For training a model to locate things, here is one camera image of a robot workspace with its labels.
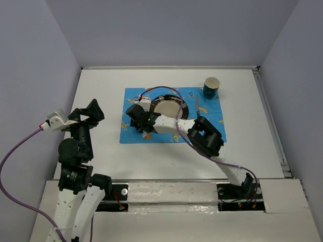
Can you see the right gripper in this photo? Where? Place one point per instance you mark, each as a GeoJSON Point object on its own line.
{"type": "Point", "coordinates": [134, 123]}

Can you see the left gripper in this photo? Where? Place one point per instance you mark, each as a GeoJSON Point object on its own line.
{"type": "Point", "coordinates": [94, 109]}

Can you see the black rimmed dinner plate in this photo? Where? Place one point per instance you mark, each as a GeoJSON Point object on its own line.
{"type": "Point", "coordinates": [169, 105]}

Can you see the metal knife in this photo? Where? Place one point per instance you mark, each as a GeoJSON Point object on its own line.
{"type": "Point", "coordinates": [197, 106]}

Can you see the blue space print placemat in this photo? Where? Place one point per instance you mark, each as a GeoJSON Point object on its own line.
{"type": "Point", "coordinates": [209, 108]}

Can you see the teal mug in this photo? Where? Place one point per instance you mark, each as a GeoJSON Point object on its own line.
{"type": "Point", "coordinates": [210, 88]}

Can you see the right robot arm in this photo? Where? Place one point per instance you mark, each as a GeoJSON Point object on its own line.
{"type": "Point", "coordinates": [200, 135]}

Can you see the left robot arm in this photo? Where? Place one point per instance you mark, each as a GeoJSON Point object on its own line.
{"type": "Point", "coordinates": [80, 190]}

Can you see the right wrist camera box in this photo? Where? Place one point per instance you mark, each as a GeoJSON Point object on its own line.
{"type": "Point", "coordinates": [145, 103]}

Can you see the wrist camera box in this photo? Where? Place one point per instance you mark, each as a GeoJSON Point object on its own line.
{"type": "Point", "coordinates": [59, 121]}
{"type": "Point", "coordinates": [145, 103]}

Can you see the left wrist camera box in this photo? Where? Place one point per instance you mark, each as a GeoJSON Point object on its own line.
{"type": "Point", "coordinates": [59, 121]}

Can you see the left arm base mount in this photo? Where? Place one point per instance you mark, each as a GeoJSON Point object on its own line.
{"type": "Point", "coordinates": [117, 200]}

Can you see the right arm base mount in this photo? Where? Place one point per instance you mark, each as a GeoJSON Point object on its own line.
{"type": "Point", "coordinates": [230, 199]}

